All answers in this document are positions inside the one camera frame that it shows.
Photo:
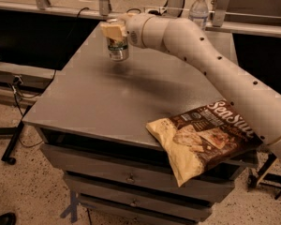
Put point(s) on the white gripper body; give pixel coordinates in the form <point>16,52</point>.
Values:
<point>133,28</point>

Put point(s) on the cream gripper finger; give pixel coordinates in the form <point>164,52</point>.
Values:
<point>115,30</point>
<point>126,16</point>

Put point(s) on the silver green 7up can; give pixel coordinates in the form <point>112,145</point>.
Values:
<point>118,50</point>

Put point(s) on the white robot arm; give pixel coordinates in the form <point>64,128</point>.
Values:
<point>256,102</point>

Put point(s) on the white power strip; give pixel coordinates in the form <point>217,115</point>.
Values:
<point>158,11</point>

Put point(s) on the clear plastic water bottle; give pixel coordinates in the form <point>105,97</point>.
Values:
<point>199,13</point>

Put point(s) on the grey metal drawer cabinet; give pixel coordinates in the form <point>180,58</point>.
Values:
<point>98,106</point>

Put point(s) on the sea salt chip bag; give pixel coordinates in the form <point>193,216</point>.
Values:
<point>198,140</point>

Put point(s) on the top cabinet drawer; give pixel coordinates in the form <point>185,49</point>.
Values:
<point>128,172</point>

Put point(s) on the cabinet drawer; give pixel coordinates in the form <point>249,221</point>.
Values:
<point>135,214</point>
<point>128,172</point>
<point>137,197</point>

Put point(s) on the black wheeled stand leg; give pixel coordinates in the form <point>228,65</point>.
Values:
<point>14,134</point>

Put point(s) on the middle cabinet drawer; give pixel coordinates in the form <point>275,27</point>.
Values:
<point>137,197</point>

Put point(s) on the blue tape mark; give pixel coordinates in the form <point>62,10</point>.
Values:
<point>71,210</point>

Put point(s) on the bottom cabinet drawer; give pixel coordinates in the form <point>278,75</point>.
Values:
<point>135,214</point>

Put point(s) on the black yellow stand base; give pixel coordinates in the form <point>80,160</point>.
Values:
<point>265,178</point>

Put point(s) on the black shoe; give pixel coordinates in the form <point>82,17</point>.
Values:
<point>8,219</point>

